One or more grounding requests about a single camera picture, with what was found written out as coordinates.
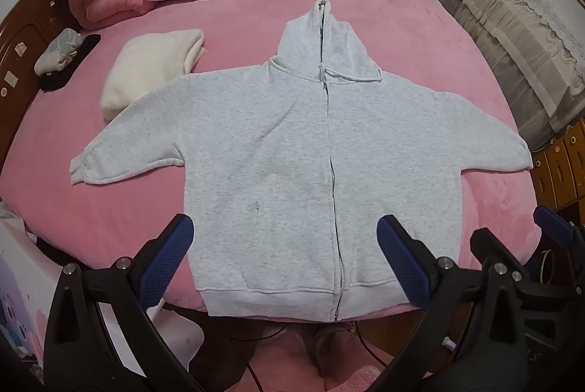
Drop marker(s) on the white plastic object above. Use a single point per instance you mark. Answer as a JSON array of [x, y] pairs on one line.
[[178, 328]]

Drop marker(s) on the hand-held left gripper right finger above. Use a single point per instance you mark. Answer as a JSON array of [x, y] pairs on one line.
[[404, 264]]

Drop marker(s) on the pink bed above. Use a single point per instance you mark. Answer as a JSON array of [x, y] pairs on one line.
[[388, 31]]

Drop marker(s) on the white printed box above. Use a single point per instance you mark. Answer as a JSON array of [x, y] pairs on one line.
[[23, 282]]

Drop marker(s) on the wooden drawer cabinet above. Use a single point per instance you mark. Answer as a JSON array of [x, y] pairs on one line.
[[555, 172]]

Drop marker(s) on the black cloth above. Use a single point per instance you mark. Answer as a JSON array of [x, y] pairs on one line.
[[59, 82]]

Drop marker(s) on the lace-covered furniture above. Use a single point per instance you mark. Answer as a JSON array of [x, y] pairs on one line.
[[502, 31]]

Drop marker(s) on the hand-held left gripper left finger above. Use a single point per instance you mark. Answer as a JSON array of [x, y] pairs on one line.
[[167, 259]]

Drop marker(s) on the person's brown trousers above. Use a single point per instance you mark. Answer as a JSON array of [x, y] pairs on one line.
[[228, 355]]

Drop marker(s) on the light grey zip hoodie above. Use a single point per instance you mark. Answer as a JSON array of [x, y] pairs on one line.
[[274, 145]]

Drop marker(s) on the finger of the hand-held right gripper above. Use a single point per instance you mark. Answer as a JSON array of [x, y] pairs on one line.
[[554, 228], [485, 246]]

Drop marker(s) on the cream folded cloth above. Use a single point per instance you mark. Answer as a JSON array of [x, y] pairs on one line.
[[146, 67]]

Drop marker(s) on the grey patterned cloth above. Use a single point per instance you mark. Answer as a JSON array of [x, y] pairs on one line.
[[57, 51]]

